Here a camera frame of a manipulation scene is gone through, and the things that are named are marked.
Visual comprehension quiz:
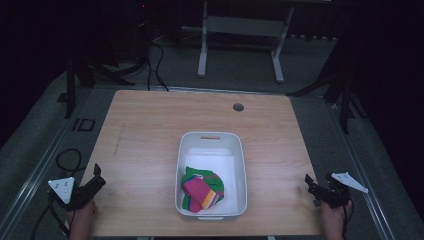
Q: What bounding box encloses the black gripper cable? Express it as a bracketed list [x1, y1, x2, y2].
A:
[30, 147, 84, 240]
[341, 198, 355, 240]

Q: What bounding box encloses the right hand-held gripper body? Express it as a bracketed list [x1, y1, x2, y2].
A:
[308, 171, 370, 210]

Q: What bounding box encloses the person's right hand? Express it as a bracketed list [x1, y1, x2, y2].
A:
[320, 199, 354, 231]

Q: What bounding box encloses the green striped sock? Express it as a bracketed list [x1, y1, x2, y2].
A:
[181, 165, 225, 212]

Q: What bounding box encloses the white metal stand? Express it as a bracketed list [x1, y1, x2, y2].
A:
[197, 0, 297, 84]

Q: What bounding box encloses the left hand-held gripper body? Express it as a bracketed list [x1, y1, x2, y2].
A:
[47, 175, 100, 212]

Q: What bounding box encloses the person's left hand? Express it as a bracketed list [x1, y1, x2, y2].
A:
[67, 199, 98, 228]

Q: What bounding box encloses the metal floor rail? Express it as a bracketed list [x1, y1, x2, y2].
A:
[328, 101, 398, 240]
[0, 87, 101, 234]

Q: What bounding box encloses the pink striped sock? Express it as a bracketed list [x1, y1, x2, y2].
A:
[182, 176, 221, 214]

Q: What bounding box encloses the black floor cable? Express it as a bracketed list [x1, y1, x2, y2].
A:
[145, 39, 170, 92]

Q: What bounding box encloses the black tripod stand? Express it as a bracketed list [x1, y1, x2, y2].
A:
[285, 29, 368, 136]
[63, 0, 152, 120]

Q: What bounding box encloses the white plastic bin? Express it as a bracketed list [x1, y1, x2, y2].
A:
[174, 131, 249, 221]

